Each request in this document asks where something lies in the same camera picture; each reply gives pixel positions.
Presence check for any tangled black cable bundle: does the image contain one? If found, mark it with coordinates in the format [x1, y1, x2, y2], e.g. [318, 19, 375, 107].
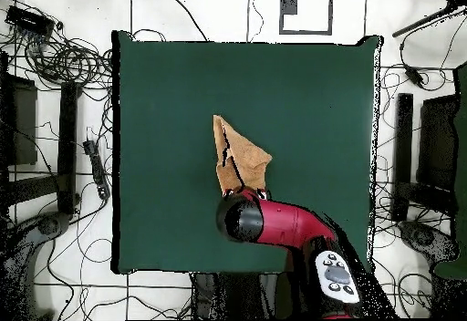
[21, 30, 115, 90]

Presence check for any dark green table cloth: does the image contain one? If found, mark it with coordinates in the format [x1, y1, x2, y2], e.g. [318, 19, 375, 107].
[110, 29, 384, 276]

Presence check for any green cloth sheet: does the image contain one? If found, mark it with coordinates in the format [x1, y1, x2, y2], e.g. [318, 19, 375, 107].
[432, 60, 467, 281]

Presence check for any black power adapter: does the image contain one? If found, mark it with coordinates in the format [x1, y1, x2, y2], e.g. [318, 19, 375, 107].
[403, 64, 427, 89]

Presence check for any dark floor tape frame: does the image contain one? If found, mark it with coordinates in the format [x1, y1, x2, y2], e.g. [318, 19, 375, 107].
[278, 0, 335, 36]

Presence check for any tan terry towel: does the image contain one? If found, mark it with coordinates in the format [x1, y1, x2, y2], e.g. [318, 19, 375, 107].
[212, 114, 274, 196]

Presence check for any black network switch box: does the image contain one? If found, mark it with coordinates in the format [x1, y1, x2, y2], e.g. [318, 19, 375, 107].
[5, 4, 57, 38]

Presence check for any black upright frame beam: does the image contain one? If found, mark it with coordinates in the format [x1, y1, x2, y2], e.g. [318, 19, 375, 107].
[57, 80, 80, 216]
[392, 92, 415, 223]

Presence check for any black power strip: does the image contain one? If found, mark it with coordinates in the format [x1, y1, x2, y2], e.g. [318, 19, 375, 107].
[82, 138, 111, 202]

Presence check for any dark curved stand foot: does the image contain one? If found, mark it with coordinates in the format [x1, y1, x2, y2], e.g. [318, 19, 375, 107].
[398, 219, 462, 265]
[0, 211, 73, 321]

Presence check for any black cabinet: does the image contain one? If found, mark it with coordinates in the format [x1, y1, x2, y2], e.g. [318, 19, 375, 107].
[0, 73, 38, 167]
[416, 93, 460, 192]

